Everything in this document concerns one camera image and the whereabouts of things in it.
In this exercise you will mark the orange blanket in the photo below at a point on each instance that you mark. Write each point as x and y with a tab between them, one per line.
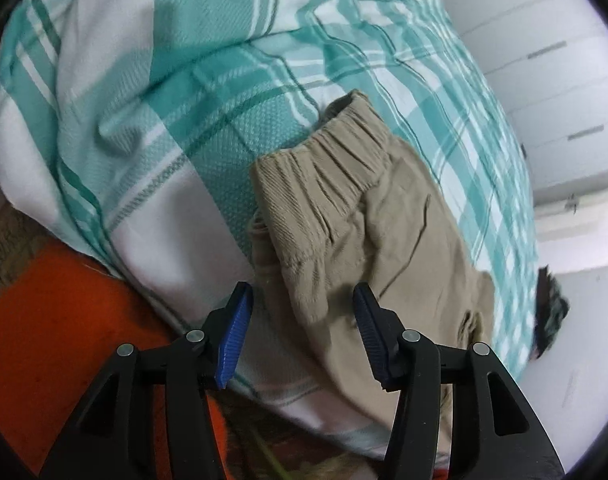
49	320

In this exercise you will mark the khaki pants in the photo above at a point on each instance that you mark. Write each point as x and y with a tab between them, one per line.
384	225

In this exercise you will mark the green checked duvet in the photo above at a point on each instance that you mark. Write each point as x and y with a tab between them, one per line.
159	60

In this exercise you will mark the white wardrobe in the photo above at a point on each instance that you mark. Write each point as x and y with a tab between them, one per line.
544	60

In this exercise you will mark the pile of dark clothes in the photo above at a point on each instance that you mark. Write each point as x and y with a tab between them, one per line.
549	310

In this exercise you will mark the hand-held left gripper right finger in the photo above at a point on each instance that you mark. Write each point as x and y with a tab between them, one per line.
371	330

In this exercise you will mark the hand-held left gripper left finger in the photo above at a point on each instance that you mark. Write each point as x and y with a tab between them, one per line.
234	330

